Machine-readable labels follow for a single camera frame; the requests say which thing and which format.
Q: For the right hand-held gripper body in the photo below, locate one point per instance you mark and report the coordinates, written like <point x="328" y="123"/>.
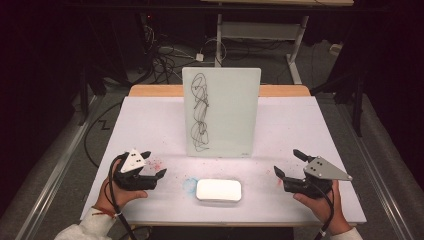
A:
<point x="321" y="170"/>

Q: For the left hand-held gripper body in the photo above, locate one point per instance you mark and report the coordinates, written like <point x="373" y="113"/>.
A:
<point x="133" y="161"/>

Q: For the white board eraser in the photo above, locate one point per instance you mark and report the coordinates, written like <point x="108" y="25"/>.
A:
<point x="218" y="190"/>

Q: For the person's right hand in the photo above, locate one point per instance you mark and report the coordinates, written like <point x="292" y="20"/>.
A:
<point x="325" y="210"/>

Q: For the person's left hand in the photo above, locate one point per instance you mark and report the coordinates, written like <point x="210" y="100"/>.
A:
<point x="111" y="196"/>

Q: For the white table cover sheet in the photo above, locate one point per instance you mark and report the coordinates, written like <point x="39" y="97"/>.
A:
<point x="153" y="126"/>

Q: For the wooden table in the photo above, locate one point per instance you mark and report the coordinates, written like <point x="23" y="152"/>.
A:
<point x="153" y="90"/>

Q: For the black metal stand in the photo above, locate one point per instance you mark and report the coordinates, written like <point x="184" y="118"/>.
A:
<point x="83" y="100"/>
<point x="358" y="106"/>

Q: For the white glass whiteboard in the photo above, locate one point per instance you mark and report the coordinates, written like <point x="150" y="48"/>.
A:
<point x="230" y="113"/>

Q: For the white power adapter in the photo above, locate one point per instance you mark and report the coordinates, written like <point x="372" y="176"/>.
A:
<point x="199" y="57"/>

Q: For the grey metal floor rail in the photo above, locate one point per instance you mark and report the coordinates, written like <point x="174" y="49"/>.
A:
<point x="376" y="166"/>
<point x="53" y="176"/>

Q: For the white metal desk frame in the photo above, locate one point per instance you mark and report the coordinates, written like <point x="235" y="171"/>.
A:
<point x="260" y="30"/>

